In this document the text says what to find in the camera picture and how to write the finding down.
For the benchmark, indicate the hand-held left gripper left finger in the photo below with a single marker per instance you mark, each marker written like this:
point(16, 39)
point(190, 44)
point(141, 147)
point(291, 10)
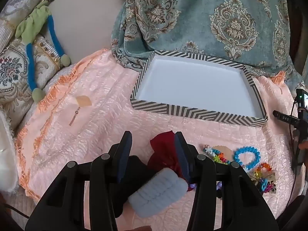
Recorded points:
point(126, 154)

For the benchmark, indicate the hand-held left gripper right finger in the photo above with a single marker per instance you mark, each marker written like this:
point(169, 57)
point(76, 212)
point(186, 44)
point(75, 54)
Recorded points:
point(181, 156)

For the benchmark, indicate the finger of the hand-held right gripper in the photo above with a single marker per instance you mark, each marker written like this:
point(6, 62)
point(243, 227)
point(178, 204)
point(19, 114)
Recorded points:
point(285, 118)

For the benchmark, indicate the black scrunchie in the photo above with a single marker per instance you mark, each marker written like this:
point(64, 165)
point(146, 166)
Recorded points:
point(134, 168)

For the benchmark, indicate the red scrunchie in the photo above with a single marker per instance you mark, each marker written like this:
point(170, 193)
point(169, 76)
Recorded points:
point(163, 149)

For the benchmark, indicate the light blue fluffy scrunchie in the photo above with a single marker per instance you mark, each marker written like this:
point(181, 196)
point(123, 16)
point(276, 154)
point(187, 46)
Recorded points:
point(158, 192)

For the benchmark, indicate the striped cardboard box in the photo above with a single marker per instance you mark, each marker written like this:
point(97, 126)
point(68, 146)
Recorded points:
point(192, 84)

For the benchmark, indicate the person's right hand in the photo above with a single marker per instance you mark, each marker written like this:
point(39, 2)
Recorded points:
point(303, 145)

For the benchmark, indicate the peach quilted blanket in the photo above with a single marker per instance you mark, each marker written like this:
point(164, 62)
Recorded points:
point(96, 125)

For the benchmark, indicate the tan earring card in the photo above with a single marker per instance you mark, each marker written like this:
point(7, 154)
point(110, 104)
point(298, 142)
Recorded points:
point(84, 101)

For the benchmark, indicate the teal damask cloth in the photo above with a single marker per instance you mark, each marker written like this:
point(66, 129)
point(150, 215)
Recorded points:
point(204, 16)

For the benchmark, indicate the floral ornate cushion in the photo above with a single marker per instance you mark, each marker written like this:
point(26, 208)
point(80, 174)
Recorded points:
point(12, 77)

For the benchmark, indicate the beige sofa cushion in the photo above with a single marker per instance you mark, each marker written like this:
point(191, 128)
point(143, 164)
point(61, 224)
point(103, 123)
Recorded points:
point(84, 16)

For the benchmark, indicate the green blue plush toy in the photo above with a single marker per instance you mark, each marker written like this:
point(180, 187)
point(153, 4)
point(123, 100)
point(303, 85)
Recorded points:
point(33, 24)

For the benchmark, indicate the grey ornate cushion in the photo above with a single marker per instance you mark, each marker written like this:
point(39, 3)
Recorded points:
point(14, 9)

